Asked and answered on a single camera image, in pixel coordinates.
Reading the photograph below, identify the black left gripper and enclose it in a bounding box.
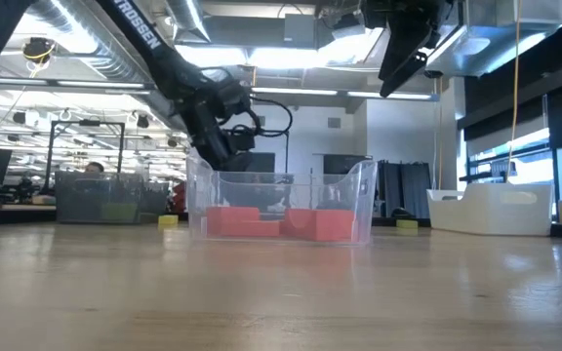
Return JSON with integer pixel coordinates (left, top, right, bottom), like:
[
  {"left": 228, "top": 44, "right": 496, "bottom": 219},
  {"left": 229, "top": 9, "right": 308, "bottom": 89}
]
[{"left": 178, "top": 77, "right": 295, "bottom": 210}]

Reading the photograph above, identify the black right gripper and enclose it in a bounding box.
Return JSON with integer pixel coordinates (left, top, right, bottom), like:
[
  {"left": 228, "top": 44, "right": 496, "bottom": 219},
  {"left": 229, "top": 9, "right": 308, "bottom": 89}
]
[{"left": 361, "top": 0, "right": 456, "bottom": 98}]

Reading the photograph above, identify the red house-shaped block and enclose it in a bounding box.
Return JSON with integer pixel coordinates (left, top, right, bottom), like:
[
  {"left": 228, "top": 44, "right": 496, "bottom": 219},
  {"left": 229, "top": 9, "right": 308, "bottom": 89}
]
[{"left": 206, "top": 206, "right": 261, "bottom": 238}]

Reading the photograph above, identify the green cube block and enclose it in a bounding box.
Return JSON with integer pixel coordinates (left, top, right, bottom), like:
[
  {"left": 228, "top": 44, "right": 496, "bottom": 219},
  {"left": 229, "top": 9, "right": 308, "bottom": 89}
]
[{"left": 100, "top": 202, "right": 139, "bottom": 223}]

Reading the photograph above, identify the red background object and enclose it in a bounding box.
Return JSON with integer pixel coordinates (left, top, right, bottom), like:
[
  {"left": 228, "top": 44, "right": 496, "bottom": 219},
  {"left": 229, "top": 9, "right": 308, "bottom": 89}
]
[{"left": 170, "top": 180, "right": 188, "bottom": 214}]

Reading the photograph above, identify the clear plastic bin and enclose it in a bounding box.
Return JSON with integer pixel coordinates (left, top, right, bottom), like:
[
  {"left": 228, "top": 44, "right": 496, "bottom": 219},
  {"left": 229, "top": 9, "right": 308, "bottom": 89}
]
[{"left": 185, "top": 155, "right": 379, "bottom": 246}]

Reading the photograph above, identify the long ceiling light bar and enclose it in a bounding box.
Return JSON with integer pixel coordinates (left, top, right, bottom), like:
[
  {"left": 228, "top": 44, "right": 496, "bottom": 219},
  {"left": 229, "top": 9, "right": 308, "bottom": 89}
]
[{"left": 0, "top": 77, "right": 441, "bottom": 102}]

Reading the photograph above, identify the grey ceiling box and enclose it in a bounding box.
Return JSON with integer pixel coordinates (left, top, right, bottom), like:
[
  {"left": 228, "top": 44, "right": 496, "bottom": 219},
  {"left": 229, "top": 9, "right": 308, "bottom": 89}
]
[{"left": 283, "top": 13, "right": 319, "bottom": 50}]

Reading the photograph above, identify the dark grey curtain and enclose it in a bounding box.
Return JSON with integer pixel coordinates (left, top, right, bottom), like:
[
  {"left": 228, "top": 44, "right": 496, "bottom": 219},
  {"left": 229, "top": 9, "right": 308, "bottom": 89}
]
[{"left": 377, "top": 160, "right": 432, "bottom": 220}]

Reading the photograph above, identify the grey translucent plastic bin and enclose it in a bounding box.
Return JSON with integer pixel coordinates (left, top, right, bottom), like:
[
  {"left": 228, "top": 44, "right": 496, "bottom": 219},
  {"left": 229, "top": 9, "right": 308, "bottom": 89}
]
[{"left": 55, "top": 170, "right": 170, "bottom": 224}]

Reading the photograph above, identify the white plastic bin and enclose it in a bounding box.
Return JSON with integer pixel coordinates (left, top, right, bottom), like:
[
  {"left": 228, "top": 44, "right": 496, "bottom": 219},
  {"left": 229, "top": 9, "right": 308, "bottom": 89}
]
[{"left": 425, "top": 182, "right": 554, "bottom": 237}]

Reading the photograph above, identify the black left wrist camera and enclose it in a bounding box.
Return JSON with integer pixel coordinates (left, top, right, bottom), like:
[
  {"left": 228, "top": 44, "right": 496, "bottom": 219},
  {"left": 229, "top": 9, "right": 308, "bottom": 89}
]
[{"left": 224, "top": 127, "right": 258, "bottom": 153}]

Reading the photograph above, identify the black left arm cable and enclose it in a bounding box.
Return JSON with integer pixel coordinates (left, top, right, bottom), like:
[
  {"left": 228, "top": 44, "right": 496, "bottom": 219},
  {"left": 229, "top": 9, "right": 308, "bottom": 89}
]
[{"left": 231, "top": 95, "right": 295, "bottom": 138}]

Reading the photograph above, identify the rectangular silver ventilation duct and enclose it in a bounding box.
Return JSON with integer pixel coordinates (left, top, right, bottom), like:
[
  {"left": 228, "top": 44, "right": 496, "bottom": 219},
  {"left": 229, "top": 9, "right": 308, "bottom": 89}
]
[{"left": 387, "top": 0, "right": 562, "bottom": 79}]

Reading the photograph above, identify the yellow hanging cable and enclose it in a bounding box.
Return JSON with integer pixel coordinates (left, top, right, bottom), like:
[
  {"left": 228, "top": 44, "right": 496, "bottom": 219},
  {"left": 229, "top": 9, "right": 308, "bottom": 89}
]
[{"left": 503, "top": 0, "right": 523, "bottom": 185}]

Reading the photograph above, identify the round silver ventilation duct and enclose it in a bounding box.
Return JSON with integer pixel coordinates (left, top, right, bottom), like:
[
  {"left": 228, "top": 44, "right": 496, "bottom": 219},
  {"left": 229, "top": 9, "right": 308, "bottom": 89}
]
[{"left": 31, "top": 0, "right": 212, "bottom": 138}]

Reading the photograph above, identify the black yellow cable reel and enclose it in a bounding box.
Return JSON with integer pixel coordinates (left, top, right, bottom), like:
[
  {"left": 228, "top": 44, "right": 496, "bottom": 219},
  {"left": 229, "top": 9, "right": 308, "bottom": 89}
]
[{"left": 20, "top": 36, "right": 57, "bottom": 64}]

